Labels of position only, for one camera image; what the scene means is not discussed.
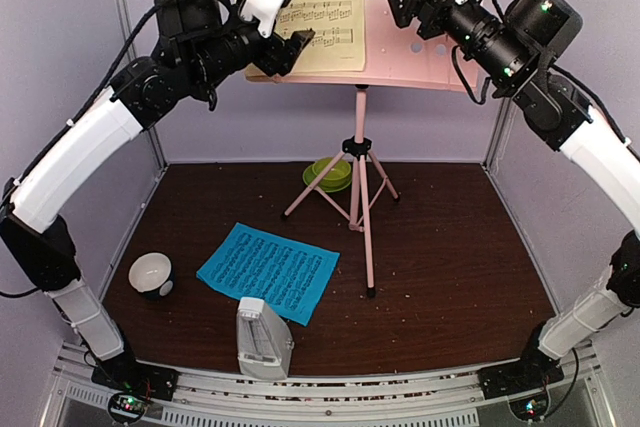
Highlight right aluminium frame post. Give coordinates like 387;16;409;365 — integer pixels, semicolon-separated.
484;98;515;176

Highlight pink music stand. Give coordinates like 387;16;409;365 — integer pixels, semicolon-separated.
243;0;485;297

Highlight yellow sheet music page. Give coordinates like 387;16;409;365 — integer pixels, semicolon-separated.
276;0;366;75

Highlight white and navy bowl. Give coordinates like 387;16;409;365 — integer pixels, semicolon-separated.
128;252;175;300

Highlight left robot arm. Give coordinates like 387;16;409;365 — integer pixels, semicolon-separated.
1;0;314;391

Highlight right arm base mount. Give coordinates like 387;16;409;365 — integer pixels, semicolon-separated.
478;362;564;423

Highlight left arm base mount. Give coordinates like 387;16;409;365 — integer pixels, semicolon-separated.
91;363;179;425

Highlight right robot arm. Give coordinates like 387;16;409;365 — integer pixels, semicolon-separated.
387;0;639;391

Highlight green plastic saucer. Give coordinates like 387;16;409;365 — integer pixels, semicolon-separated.
302;165;352;193

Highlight white metronome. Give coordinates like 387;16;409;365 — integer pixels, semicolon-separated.
236;297;294;381

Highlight green plastic bowl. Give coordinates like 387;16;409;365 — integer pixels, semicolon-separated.
312;157;352;190

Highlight blue sheet music page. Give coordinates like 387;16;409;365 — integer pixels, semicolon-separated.
196;223;340;327

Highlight front aluminium rail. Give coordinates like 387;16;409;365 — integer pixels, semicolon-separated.
42;341;616;427

